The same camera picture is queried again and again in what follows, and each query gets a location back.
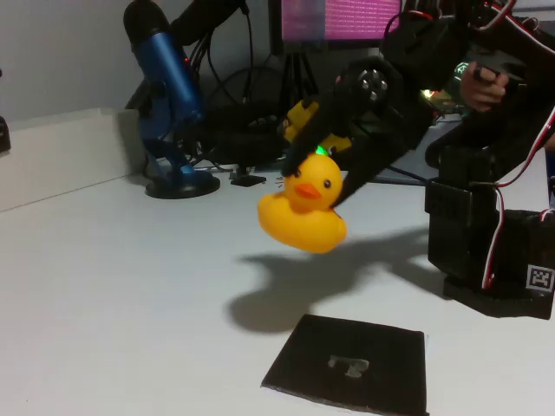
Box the yellow rubber duck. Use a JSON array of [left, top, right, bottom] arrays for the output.
[[257, 153, 348, 255]]

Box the black square mat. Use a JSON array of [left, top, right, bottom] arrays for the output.
[[260, 314, 430, 416]]

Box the person's hand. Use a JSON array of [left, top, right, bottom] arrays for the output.
[[460, 60, 509, 113]]

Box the gray laptop lid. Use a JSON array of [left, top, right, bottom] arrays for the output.
[[381, 125, 447, 185]]

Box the black tripod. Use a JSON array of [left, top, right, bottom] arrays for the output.
[[277, 51, 322, 109]]

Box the black electronic device with knobs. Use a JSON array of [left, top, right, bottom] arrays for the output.
[[203, 114, 290, 166]]

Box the small black stand base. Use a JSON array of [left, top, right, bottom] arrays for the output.
[[229, 162, 268, 187]]

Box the computer monitor with pink screen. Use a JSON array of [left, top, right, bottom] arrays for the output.
[[268, 0, 402, 55]]

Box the blue desktop microphone with stand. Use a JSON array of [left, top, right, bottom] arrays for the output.
[[123, 0, 221, 200]]

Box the black white fiducial tag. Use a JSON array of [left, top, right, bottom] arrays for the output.
[[526, 264, 555, 292]]

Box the white ledge board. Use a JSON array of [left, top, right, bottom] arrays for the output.
[[0, 107, 147, 213]]

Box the thin black cable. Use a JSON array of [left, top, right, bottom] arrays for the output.
[[206, 36, 244, 107], [240, 2, 256, 105]]

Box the red white wrist servo cable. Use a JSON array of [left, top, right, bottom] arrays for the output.
[[383, 10, 435, 36]]

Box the red white base servo cable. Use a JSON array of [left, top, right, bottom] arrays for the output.
[[470, 103, 555, 291]]

